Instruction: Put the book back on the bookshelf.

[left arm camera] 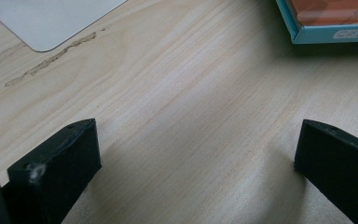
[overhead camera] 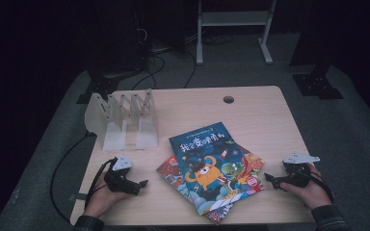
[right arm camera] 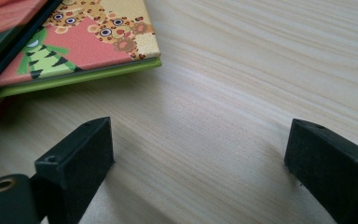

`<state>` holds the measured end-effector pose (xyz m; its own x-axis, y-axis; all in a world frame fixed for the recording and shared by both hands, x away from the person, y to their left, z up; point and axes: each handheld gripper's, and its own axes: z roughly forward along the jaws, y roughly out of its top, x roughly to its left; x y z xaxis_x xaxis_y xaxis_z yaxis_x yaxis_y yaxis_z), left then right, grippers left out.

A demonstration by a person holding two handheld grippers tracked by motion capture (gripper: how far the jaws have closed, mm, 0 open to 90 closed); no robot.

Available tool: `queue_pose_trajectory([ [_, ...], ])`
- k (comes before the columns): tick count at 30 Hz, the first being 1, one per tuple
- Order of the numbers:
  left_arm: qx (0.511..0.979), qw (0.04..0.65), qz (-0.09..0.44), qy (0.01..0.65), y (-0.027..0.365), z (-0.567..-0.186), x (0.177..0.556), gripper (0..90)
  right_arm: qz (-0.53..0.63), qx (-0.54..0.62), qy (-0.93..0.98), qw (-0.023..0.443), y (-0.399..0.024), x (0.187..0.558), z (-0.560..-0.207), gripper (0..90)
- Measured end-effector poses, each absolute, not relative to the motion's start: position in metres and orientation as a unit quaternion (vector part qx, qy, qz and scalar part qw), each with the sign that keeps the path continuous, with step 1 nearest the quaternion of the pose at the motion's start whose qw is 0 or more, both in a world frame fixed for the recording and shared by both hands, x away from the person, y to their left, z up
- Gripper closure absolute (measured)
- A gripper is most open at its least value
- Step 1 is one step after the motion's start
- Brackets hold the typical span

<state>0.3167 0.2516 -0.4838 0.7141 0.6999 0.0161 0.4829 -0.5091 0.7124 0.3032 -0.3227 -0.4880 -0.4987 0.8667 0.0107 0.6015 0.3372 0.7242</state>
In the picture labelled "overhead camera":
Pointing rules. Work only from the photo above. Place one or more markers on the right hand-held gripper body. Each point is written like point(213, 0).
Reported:
point(297, 174)

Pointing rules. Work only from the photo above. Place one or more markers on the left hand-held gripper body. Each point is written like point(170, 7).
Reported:
point(122, 183)

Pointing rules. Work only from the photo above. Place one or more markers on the light blue animals picture book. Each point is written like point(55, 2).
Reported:
point(170, 170)

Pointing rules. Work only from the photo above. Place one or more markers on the clear acrylic book rack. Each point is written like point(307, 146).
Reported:
point(146, 131)

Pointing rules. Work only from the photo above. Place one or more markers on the dark blue monster picture book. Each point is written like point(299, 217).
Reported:
point(215, 166)

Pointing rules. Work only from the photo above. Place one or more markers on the person's left hand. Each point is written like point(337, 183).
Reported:
point(104, 200)

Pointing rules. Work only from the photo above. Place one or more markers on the person's right hand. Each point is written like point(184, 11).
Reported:
point(313, 194)

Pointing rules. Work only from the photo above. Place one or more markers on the grey tape strip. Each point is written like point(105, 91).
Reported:
point(78, 196)

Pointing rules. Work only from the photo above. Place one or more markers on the black stand base plate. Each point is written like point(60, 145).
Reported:
point(99, 86)
point(316, 85)

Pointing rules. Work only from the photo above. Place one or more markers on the white metal stand frame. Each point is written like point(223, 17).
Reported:
point(234, 18)

